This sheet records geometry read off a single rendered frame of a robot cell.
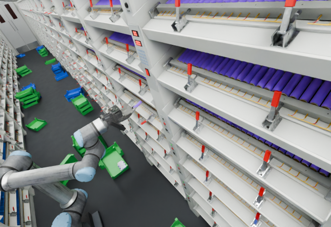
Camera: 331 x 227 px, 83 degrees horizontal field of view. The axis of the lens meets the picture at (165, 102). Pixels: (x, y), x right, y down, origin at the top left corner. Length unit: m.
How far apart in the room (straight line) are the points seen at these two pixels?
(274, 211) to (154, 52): 0.70
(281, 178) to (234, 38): 0.41
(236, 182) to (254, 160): 0.21
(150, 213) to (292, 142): 1.60
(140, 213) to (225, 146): 1.40
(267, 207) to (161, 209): 1.23
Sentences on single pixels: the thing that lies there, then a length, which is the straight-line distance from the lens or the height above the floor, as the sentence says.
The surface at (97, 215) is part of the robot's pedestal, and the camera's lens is 2.07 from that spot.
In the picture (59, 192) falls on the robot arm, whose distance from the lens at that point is 1.73.
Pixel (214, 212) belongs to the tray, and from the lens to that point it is 1.43.
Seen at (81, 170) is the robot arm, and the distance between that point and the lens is 1.09.
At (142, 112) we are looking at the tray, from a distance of 1.26.
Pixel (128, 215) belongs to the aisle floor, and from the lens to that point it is 1.99.
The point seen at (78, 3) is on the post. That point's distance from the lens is 1.33.
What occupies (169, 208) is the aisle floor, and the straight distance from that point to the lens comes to 1.90.
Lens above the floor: 1.71
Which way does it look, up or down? 36 degrees down
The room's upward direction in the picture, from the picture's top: 16 degrees counter-clockwise
